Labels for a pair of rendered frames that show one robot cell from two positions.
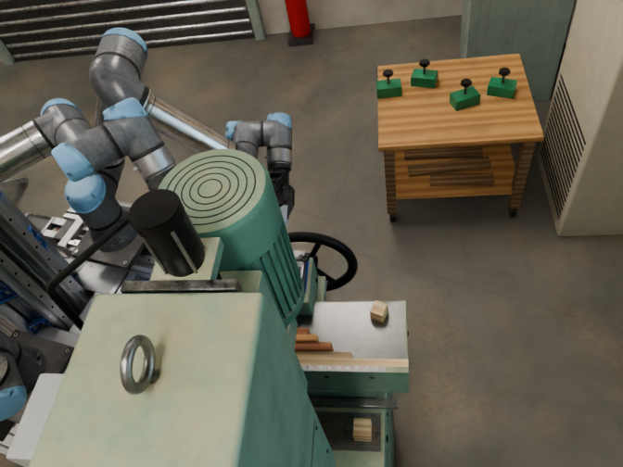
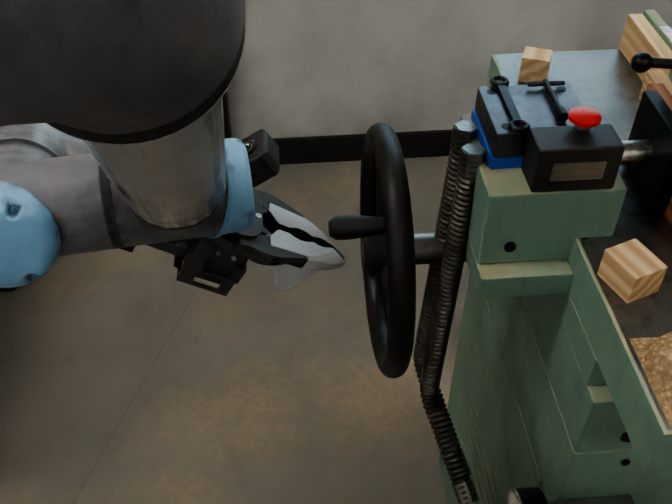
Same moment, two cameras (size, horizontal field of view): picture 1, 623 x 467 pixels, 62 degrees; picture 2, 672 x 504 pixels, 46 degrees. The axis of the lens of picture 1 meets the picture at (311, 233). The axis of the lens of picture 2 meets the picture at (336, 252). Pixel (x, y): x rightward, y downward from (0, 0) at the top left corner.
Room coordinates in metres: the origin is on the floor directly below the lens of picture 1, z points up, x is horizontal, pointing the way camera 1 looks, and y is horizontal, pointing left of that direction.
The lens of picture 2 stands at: (1.15, 0.63, 1.42)
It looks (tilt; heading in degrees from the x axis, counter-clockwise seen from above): 43 degrees down; 249
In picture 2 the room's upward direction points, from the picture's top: straight up
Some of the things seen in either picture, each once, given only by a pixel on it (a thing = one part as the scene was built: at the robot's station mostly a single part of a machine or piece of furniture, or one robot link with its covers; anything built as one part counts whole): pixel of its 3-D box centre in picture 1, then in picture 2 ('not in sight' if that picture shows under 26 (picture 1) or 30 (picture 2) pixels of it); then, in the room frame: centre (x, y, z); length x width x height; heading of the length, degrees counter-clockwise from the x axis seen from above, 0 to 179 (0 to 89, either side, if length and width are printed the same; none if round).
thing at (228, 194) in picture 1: (237, 250); not in sight; (0.54, 0.13, 1.35); 0.18 x 0.18 x 0.31
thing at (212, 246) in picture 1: (179, 255); not in sight; (0.41, 0.16, 1.54); 0.08 x 0.08 x 0.17; 74
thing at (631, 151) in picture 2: not in sight; (626, 152); (0.65, 0.12, 0.95); 0.09 x 0.07 x 0.09; 74
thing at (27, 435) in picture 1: (79, 435); not in sight; (0.27, 0.35, 1.40); 0.10 x 0.06 x 0.16; 164
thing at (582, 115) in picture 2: not in sight; (584, 116); (0.72, 0.14, 1.02); 0.03 x 0.03 x 0.01
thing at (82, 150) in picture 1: (84, 149); not in sight; (0.84, 0.39, 1.40); 0.11 x 0.11 x 0.08; 26
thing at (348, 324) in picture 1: (286, 326); (601, 212); (0.65, 0.12, 0.87); 0.61 x 0.30 x 0.06; 74
